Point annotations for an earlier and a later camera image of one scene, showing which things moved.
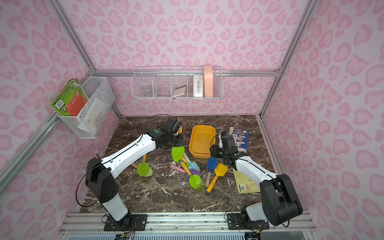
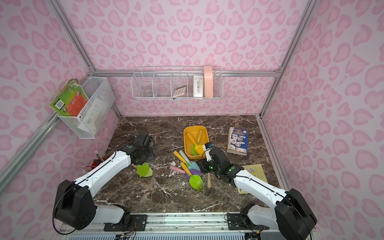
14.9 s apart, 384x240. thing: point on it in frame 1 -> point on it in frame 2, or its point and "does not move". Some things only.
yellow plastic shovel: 220,170 -> 199,148
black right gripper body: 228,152 -> 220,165
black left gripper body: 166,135 -> 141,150
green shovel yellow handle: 177,153 -> 193,151
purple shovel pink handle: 193,171 does not move
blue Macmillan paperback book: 240,139 does not move
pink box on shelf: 208,81 does not move
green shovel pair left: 143,168 does not move
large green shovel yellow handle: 195,180 does not move
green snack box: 70,99 does not move
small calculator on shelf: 179,91 does not move
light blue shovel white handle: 193,165 does not move
